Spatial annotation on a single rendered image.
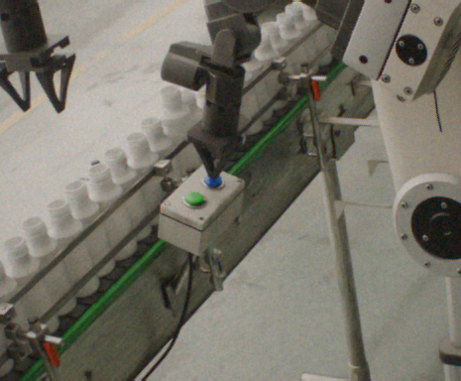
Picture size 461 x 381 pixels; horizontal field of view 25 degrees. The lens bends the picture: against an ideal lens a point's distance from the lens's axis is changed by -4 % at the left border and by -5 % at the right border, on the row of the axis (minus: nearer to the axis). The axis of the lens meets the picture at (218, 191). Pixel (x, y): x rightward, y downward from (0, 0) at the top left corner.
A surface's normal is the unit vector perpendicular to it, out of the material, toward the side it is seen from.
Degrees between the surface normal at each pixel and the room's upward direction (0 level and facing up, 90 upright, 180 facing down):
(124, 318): 90
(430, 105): 90
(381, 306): 0
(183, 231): 90
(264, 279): 0
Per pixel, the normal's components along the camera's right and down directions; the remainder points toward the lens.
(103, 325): 0.85, 0.08
